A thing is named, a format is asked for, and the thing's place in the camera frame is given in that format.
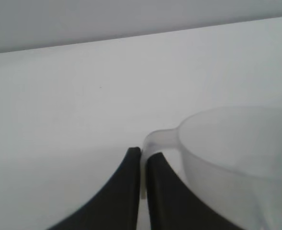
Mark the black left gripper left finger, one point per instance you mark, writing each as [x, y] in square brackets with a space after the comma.
[112, 196]

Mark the translucent plastic measuring cup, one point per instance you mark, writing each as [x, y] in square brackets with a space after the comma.
[239, 148]

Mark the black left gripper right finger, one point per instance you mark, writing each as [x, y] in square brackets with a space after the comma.
[169, 206]

